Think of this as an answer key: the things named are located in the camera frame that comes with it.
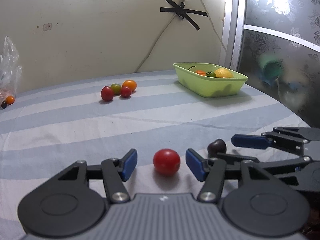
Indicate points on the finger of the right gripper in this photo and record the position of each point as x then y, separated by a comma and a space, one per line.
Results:
251, 141

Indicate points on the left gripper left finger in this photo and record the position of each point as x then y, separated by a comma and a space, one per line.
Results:
115, 172

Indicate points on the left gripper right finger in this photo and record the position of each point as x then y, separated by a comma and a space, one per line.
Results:
210, 171

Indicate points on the dark red plum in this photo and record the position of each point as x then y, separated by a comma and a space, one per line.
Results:
218, 146

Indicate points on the yellow lemon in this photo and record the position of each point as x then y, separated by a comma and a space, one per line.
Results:
223, 73

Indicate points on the green plastic basket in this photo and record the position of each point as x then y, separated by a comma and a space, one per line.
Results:
208, 87

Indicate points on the red cherry tomato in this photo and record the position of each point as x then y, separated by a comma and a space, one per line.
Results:
107, 94
125, 92

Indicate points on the green cherry tomato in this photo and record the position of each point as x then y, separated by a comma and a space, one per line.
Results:
210, 74

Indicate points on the orange cherry tomato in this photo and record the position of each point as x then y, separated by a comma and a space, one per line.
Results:
131, 84

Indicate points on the frosted glass door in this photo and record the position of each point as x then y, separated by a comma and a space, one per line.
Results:
276, 44

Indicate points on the small orange kumquat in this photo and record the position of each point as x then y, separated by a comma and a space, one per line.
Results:
10, 100

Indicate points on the dark purple grape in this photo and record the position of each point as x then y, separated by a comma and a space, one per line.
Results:
4, 105

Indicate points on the clear plastic bag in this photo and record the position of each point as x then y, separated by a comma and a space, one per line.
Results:
11, 71

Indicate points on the black tape cross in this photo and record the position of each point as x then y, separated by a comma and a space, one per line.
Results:
180, 11

